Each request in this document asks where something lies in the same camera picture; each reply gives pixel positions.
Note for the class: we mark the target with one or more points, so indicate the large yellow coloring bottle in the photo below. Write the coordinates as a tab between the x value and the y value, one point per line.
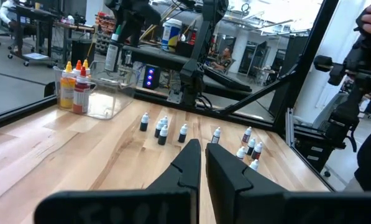
67	93

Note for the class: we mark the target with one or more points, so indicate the white pillar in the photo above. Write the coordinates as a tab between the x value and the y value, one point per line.
239	46

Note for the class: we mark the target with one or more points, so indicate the white paper sheet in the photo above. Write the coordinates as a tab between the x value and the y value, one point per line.
36	56

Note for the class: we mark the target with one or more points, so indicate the black drawer unit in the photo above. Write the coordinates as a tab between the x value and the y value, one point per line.
315	161

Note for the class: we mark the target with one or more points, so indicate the clear plastic container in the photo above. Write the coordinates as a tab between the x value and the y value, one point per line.
110	105

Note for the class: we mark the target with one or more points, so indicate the black computer red lights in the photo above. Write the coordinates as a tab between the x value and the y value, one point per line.
146	84

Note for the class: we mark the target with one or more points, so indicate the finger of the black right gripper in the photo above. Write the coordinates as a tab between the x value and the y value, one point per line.
134	34

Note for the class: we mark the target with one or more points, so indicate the small dark dropper bottle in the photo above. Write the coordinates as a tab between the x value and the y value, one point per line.
250	149
246	137
216	137
158	130
144	124
165	119
163	138
182	137

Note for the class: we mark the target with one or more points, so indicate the storage bin rack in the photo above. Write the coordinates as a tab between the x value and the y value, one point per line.
99	37

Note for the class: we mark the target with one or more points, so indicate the large amber coloring bottle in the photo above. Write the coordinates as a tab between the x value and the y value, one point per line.
85	63

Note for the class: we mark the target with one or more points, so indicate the small red dropper bottle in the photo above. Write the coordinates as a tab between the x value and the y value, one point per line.
240	152
257	154

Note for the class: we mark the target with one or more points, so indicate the wooden workbench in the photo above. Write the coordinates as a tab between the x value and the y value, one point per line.
76	27

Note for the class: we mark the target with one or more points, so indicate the large red coloring bottle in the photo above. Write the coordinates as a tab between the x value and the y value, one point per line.
81	96

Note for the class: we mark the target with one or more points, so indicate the black rolling desk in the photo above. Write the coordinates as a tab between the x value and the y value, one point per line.
33	14

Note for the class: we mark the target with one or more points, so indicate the large red-orange coloring bottle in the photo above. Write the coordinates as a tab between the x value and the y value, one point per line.
78	65

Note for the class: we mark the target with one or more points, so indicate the small green dropper bottle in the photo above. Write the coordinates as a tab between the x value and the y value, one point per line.
254	165

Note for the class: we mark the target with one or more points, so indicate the red container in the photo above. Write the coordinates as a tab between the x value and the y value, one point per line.
193	37

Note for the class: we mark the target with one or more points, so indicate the black aluminium rig frame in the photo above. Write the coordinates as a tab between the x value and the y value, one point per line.
300	62

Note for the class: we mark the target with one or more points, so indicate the black bin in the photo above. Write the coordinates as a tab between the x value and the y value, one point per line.
81	53

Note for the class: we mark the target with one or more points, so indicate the white wipes canister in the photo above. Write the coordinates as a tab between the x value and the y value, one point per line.
171	37

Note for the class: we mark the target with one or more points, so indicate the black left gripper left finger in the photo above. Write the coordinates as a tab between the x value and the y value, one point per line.
172	202

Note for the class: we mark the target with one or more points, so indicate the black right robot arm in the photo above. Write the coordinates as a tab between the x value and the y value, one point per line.
193	74

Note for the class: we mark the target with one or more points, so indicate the large green coloring bottle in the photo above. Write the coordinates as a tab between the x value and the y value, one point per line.
112	56

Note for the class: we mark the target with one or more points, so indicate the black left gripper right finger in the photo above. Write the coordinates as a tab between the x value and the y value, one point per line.
235	199

